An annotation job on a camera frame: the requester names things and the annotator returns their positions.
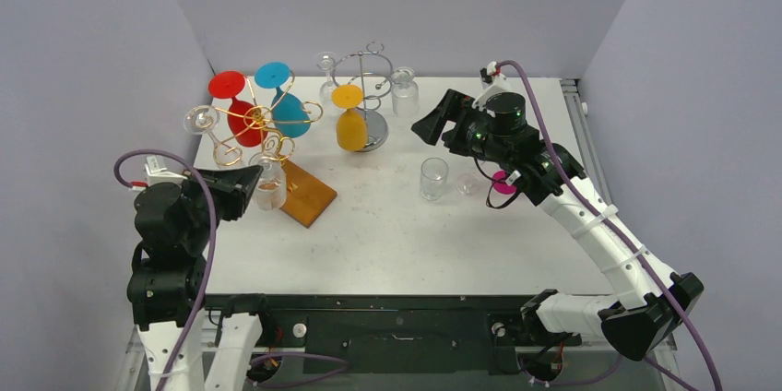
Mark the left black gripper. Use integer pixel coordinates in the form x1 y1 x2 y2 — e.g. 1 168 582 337
180 163 263 248

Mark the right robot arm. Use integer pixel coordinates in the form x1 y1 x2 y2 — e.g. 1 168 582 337
411 89 704 361

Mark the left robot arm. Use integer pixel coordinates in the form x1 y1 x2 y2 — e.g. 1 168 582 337
126 166 276 390

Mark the clear ribbed glass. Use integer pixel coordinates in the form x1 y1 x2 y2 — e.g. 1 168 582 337
390 66 419 117

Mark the red wine glass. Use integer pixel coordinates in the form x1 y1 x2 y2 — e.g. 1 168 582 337
207 71 266 148

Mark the blue wine glass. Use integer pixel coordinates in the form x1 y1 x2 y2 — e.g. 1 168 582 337
255 62 310 138

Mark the yellow wine glass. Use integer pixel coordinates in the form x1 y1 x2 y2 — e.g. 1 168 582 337
331 84 368 152

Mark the pink wine glass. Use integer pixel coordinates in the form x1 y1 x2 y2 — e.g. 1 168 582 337
492 171 516 196

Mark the gold wire glass rack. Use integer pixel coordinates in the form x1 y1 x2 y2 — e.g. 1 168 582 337
199 72 337 228

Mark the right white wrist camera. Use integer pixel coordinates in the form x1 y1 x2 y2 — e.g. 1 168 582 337
472 61 512 111

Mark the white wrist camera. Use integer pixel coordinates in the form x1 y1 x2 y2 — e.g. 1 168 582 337
129 155 187 192
472 61 512 111

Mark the chrome wire glass rack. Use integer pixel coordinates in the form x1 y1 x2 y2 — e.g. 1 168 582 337
332 41 394 153

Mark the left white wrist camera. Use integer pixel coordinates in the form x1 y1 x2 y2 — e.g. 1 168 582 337
129 155 187 192

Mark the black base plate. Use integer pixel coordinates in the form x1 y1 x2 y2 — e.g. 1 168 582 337
201 293 624 376

